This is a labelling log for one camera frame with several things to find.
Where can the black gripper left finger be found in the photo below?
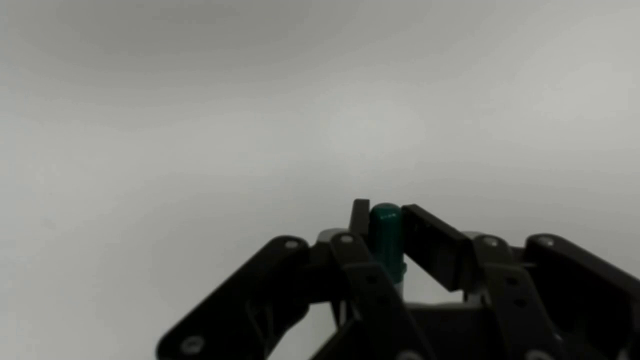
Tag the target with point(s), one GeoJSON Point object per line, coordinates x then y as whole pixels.
{"type": "Point", "coordinates": [363, 280]}

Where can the green capped marker pen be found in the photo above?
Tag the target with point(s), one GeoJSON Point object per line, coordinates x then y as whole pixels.
{"type": "Point", "coordinates": [387, 232]}

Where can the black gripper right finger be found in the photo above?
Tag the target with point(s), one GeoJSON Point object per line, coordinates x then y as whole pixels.
{"type": "Point", "coordinates": [437, 251]}

